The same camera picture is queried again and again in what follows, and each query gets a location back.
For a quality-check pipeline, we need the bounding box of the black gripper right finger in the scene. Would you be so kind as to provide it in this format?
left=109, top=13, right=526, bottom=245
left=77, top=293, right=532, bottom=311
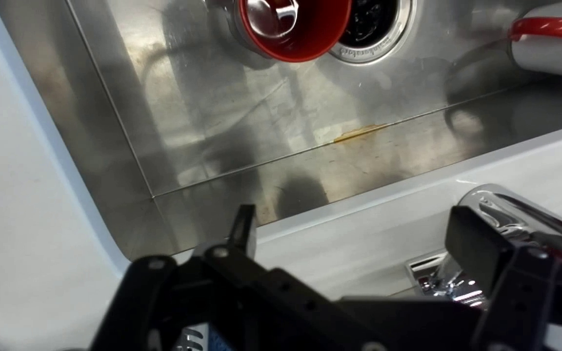
left=444, top=206, right=562, bottom=351

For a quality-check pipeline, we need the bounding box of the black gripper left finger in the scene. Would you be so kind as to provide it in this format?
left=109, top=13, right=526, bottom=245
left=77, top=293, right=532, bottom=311
left=87, top=204, right=386, bottom=351

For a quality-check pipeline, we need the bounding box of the tall chrome kitchen faucet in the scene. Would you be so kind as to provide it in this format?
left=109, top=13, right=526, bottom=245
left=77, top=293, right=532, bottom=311
left=403, top=182, right=562, bottom=309

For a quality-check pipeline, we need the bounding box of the stainless steel sink basin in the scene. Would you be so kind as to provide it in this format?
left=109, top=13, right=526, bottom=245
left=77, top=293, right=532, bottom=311
left=0, top=0, right=562, bottom=264

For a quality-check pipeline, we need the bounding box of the red inside white mug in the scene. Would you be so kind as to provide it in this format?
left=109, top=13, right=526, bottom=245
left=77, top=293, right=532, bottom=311
left=235, top=0, right=354, bottom=67
left=507, top=0, right=562, bottom=83

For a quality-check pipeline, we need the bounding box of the sink drain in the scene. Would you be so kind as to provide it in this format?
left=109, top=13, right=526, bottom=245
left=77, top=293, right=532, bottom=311
left=327, top=0, right=417, bottom=69

